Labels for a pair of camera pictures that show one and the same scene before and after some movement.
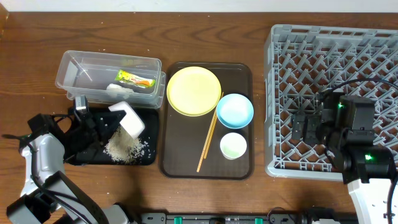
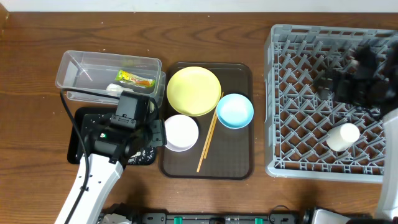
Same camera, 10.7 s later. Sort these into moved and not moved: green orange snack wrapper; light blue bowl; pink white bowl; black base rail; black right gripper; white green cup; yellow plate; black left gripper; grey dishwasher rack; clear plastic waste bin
Moved: pink white bowl; black right gripper; black left gripper; white green cup
Not moved: grey dishwasher rack; clear plastic waste bin; green orange snack wrapper; yellow plate; light blue bowl; black base rail
